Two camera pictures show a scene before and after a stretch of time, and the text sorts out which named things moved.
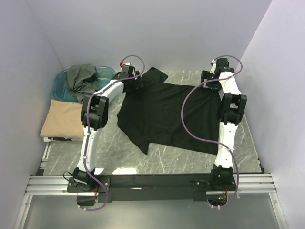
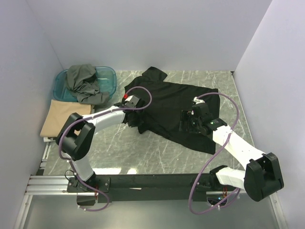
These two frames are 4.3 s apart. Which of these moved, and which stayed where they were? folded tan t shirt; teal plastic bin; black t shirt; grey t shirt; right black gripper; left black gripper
Moved: left black gripper; black t shirt; right black gripper
Stayed: folded tan t shirt; grey t shirt; teal plastic bin
